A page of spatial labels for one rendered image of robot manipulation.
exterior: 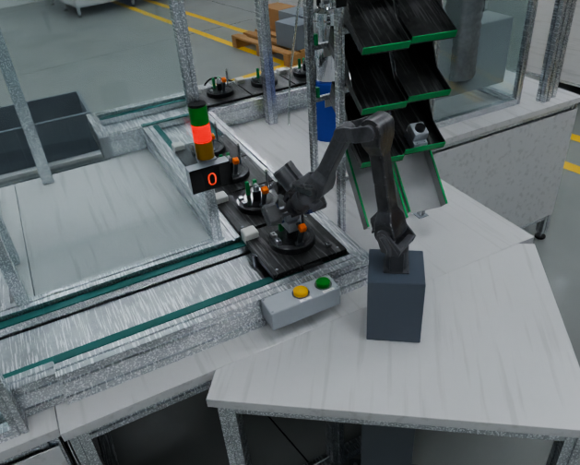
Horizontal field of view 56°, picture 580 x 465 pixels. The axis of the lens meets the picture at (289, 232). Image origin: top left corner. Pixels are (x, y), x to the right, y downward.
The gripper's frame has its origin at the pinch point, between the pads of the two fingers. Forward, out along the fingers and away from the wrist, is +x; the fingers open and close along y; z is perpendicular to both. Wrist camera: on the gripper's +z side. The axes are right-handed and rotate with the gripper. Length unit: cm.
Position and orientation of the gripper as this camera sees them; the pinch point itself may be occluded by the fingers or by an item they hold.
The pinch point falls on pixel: (290, 211)
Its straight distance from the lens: 160.6
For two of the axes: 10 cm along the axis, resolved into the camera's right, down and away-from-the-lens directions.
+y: -8.9, 3.2, -3.3
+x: -2.7, 2.2, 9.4
